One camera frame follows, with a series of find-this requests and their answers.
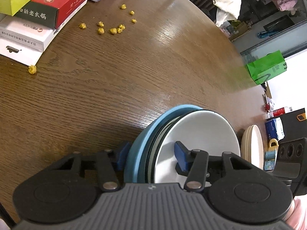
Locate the black sliding glass door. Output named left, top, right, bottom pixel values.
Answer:
left=232, top=0, right=306, bottom=60

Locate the blue Manhua tissue box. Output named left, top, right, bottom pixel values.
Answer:
left=265, top=117, right=285, bottom=141

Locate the green paper shopping bag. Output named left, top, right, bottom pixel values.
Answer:
left=247, top=50, right=287, bottom=85

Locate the cream plate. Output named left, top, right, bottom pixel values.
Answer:
left=240, top=125, right=264, bottom=170

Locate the black paper shopping bag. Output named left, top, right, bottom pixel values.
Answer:
left=279, top=108, right=307, bottom=143

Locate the white bowl black rim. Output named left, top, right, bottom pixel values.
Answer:
left=146, top=110, right=206, bottom=187
left=148, top=110, right=240, bottom=186

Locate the red gift box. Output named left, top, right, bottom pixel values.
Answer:
left=15, top=0, right=87, bottom=29

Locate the person's right hand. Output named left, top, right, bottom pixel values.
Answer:
left=286, top=195, right=307, bottom=230

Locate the blue plastic bowl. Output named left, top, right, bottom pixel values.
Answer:
left=124, top=104, right=201, bottom=183

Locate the yellow ceramic mug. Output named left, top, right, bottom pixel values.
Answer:
left=268, top=139, right=279, bottom=152

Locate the red label plastic bottle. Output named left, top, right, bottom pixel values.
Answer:
left=273, top=106, right=292, bottom=117

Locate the white flat boxes stack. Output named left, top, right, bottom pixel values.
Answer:
left=1, top=1, right=87, bottom=66

